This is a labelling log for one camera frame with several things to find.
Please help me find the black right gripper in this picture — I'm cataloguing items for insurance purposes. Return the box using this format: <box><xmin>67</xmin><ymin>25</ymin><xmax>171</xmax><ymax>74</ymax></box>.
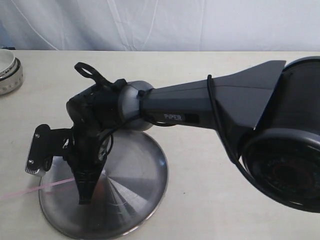
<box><xmin>64</xmin><ymin>125</ymin><xmax>113</xmax><ymax>205</ymax></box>

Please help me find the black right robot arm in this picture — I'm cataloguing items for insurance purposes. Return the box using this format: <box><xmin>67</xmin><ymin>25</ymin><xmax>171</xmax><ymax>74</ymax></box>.
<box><xmin>66</xmin><ymin>56</ymin><xmax>320</xmax><ymax>213</ymax></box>

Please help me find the round stainless steel plate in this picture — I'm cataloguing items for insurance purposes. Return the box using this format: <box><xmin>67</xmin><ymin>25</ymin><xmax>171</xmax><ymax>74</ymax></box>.
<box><xmin>38</xmin><ymin>131</ymin><xmax>168</xmax><ymax>240</ymax></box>

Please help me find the white backdrop cloth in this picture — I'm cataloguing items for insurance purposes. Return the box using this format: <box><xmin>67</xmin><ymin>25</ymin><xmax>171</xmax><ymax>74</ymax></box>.
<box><xmin>0</xmin><ymin>0</ymin><xmax>320</xmax><ymax>51</ymax></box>

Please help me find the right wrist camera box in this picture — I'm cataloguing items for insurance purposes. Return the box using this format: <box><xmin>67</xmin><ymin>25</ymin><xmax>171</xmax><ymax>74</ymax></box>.
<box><xmin>25</xmin><ymin>124</ymin><xmax>72</xmax><ymax>178</ymax></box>

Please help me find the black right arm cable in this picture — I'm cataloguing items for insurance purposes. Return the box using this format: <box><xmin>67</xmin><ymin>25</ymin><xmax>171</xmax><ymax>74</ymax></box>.
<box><xmin>97</xmin><ymin>74</ymin><xmax>248</xmax><ymax>176</ymax></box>

